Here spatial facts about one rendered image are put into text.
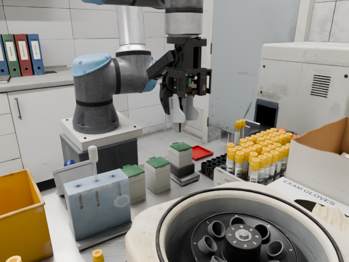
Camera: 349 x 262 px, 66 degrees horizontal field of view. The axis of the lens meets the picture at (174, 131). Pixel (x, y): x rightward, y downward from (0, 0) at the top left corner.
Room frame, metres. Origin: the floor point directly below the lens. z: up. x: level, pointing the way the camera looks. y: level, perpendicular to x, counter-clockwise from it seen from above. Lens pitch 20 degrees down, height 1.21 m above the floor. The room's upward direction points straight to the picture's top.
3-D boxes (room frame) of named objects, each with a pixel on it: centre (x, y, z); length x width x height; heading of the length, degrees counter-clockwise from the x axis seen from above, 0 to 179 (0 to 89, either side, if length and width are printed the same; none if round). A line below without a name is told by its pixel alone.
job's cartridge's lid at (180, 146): (0.59, -0.01, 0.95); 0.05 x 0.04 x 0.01; 35
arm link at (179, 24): (0.59, -0.02, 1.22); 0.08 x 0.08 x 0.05
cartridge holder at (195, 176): (0.59, -0.01, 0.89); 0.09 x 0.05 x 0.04; 35
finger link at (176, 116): (0.57, -0.01, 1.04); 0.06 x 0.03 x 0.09; 35
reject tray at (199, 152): (0.72, -0.07, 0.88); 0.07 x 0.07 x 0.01; 37
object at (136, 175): (0.50, 0.09, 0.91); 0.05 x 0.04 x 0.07; 37
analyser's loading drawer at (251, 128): (0.80, -0.24, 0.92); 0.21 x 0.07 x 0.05; 127
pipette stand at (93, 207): (0.40, 0.13, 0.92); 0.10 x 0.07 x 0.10; 122
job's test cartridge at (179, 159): (0.59, -0.01, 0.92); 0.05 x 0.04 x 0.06; 35
